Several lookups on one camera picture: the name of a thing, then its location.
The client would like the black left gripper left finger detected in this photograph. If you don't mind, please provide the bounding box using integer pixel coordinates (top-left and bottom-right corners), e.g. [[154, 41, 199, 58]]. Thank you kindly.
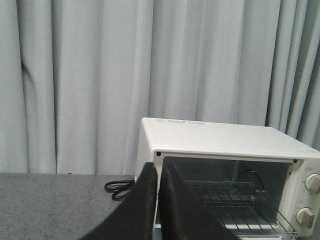
[[82, 162, 157, 240]]

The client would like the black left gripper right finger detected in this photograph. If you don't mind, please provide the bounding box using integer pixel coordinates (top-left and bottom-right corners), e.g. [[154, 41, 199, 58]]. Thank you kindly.
[[158, 162, 238, 240]]

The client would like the glass oven door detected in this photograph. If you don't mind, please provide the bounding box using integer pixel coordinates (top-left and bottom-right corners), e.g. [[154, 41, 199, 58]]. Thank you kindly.
[[153, 224, 297, 240]]

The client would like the white Toshiba toaster oven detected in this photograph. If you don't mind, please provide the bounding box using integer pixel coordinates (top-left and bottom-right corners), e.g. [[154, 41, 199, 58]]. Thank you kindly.
[[135, 117, 320, 237]]

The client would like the lower oven knob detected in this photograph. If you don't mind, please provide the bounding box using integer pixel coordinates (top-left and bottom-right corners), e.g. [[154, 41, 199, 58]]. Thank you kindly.
[[295, 207, 315, 229]]

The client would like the oven knob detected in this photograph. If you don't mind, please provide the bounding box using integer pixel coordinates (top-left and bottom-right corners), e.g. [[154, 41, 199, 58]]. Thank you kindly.
[[304, 173, 320, 195], [295, 207, 315, 229]]

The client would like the upper oven knob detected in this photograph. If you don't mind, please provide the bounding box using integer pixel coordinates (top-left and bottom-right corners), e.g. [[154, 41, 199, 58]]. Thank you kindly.
[[304, 173, 320, 195]]

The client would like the grey curtain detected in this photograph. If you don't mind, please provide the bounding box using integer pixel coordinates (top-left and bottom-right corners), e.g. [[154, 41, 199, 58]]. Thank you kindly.
[[0, 0, 320, 175]]

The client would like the black power cable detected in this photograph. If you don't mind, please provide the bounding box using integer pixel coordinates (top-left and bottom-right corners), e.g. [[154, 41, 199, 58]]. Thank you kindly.
[[104, 180, 136, 201]]

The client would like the metal wire oven rack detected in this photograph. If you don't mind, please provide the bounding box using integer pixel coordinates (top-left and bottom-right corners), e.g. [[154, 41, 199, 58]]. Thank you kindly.
[[185, 179, 298, 239]]

